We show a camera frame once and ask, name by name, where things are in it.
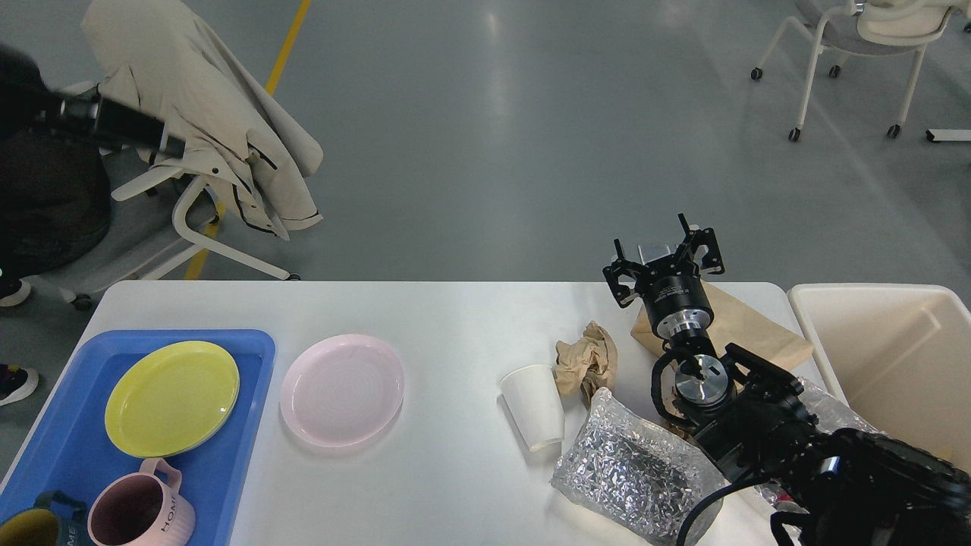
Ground teal and yellow mug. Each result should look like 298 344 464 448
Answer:
1 491 94 545

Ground blue plastic tray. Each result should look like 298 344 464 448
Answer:
1 329 276 545

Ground white paper cup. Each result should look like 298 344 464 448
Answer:
499 364 565 453

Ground silver foil bubble bag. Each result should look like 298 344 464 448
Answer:
551 388 726 545

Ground white chair with coat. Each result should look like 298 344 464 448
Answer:
30 80 302 312

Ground pink mug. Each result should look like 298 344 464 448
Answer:
87 457 196 545

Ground beige plastic bin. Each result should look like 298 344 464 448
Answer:
788 283 970 470

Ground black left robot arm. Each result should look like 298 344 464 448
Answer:
1 45 185 158

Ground beige coat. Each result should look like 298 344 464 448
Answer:
82 1 323 239

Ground white chair on wheels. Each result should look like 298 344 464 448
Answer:
750 1 969 143

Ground brown paper bag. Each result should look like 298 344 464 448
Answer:
631 279 817 441

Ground yellow plate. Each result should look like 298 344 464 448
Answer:
104 340 240 459

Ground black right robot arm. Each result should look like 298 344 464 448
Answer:
602 215 969 545

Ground person in dark clothes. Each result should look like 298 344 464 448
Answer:
0 45 113 406

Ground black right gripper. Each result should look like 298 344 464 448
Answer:
603 213 725 340

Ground crumpled brown paper ball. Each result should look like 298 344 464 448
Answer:
554 321 620 409

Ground white furniture foot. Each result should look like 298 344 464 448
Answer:
925 128 971 144

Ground pink plate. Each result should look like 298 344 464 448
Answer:
280 334 405 450

